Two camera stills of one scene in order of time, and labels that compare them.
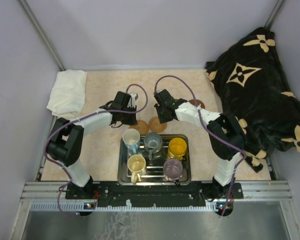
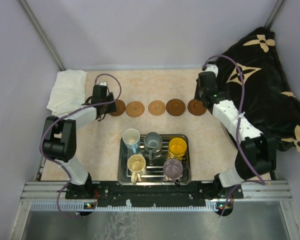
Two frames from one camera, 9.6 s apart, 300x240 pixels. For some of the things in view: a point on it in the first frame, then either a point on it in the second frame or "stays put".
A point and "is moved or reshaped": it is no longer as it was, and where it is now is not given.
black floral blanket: x=249 y=78 stays put
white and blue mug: x=131 y=139 stays put
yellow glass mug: x=177 y=148 stays put
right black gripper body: x=162 y=117 to x=199 y=93
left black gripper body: x=128 y=118 to x=110 y=107
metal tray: x=170 y=165 stays put
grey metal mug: x=153 y=143 stays put
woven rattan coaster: x=155 y=126 is moved or reshaped
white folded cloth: x=68 y=97 stays put
